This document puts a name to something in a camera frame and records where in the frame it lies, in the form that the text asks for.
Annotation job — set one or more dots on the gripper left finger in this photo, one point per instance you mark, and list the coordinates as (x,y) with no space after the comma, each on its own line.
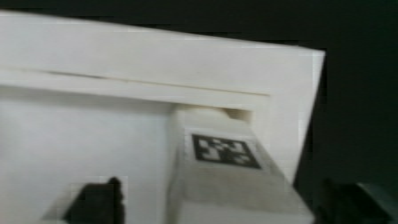
(95,207)

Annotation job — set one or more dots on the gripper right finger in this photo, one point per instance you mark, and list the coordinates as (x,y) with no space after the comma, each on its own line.
(355,204)

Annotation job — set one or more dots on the white table leg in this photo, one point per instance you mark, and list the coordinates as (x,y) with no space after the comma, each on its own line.
(227,188)

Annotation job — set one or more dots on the white U-shaped fence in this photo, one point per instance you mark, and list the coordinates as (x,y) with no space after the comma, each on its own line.
(97,58)

